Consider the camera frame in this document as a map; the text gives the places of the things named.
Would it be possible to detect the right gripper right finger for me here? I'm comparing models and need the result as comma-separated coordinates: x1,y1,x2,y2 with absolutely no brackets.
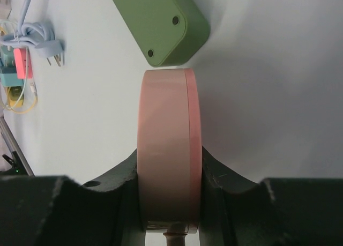
199,150,342,245

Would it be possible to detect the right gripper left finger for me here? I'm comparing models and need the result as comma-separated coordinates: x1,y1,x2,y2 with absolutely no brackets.
1,153,142,245

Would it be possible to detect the yellow thin charging cable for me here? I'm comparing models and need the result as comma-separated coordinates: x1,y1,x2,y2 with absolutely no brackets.
0,26,40,115

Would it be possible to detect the pink round socket hub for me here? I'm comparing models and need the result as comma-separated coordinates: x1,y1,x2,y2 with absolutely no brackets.
137,69,202,234

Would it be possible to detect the small teal cube charger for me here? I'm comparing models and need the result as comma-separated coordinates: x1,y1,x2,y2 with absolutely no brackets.
1,66,24,87

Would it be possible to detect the red pink cube charger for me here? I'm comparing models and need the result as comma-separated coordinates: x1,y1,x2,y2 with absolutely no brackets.
13,48,33,79

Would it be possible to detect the green power strip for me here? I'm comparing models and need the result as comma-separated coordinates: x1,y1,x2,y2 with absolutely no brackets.
112,0,211,68

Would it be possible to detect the pink coiled USB cable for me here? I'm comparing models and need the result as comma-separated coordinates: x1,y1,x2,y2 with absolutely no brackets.
162,231,187,246

